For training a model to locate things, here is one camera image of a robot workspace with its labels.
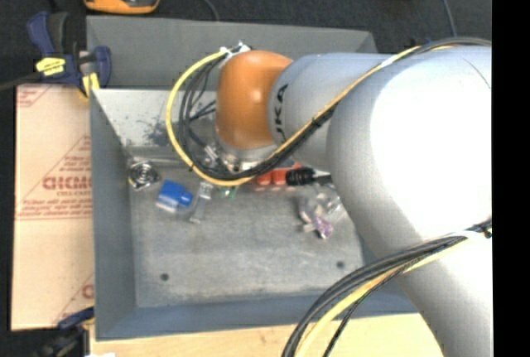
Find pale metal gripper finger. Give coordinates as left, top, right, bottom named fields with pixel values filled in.
left=189, top=181, right=214, bottom=224

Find brown cardboard board red print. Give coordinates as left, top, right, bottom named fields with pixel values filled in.
left=10, top=83, right=95, bottom=331

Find grey metal bin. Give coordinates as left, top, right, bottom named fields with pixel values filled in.
left=85, top=15, right=417, bottom=342

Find black cylinder on white bracket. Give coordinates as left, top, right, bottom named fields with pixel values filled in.
left=284, top=166, right=334, bottom=188

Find clear plastic packet purple bits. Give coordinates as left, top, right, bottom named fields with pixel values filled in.
left=296, top=186, right=347, bottom=240

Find blue and white cylinder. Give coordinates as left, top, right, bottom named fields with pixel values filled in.
left=155, top=179, right=195, bottom=215

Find silver round ribbed object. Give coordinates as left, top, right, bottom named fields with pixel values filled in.
left=126, top=157, right=162, bottom=191

